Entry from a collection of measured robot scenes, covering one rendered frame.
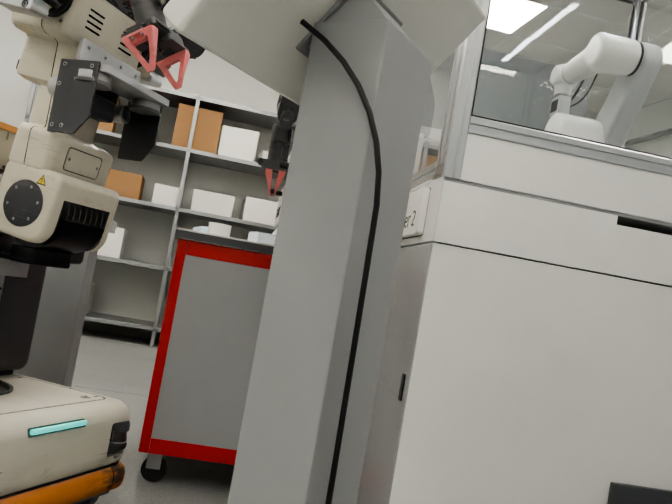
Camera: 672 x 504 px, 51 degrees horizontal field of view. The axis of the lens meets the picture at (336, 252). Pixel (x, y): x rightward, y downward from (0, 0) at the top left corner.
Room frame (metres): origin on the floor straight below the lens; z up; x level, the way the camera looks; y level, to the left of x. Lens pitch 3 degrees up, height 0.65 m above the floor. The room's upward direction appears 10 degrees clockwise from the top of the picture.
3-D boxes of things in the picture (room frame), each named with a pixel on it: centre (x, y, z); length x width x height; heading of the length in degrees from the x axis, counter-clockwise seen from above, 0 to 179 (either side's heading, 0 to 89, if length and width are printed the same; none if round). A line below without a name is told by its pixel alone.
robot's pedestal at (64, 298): (2.33, 0.89, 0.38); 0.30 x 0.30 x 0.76; 12
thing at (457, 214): (2.12, -0.60, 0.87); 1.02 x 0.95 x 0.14; 8
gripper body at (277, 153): (2.01, 0.21, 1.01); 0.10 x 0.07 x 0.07; 97
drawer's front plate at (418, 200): (1.78, -0.16, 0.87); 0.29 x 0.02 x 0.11; 8
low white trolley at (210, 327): (2.45, 0.24, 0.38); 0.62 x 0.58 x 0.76; 8
